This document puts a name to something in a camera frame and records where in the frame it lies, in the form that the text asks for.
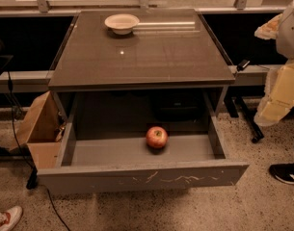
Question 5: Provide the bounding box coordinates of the white and red sneaker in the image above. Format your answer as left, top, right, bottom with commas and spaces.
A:
0, 206, 23, 231

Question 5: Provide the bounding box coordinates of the grey cabinet with counter top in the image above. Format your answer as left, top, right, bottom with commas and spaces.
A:
49, 10, 234, 141

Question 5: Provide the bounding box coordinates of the white paper bowl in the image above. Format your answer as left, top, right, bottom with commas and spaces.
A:
104, 13, 140, 35

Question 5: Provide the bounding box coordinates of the black power adapter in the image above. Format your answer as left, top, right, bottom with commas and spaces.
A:
236, 60, 250, 72

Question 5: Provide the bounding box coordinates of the red apple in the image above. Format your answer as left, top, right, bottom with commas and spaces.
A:
146, 126, 168, 149

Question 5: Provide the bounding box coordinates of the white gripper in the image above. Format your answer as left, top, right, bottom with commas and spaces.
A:
254, 13, 294, 126

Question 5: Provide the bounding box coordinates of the black floor cable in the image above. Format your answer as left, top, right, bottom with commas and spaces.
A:
3, 70, 72, 231

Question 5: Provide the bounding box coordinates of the brown cardboard box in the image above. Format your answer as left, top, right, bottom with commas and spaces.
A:
10, 91, 66, 169

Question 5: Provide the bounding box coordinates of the open grey top drawer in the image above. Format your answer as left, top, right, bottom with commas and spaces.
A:
38, 92, 249, 194

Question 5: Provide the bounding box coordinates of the black stand leg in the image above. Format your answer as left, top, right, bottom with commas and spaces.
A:
224, 91, 264, 143

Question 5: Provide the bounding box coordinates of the black sneaker with white stripes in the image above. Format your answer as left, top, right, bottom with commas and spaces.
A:
269, 164, 294, 185

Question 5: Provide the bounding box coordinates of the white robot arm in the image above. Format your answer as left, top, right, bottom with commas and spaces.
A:
254, 0, 294, 126

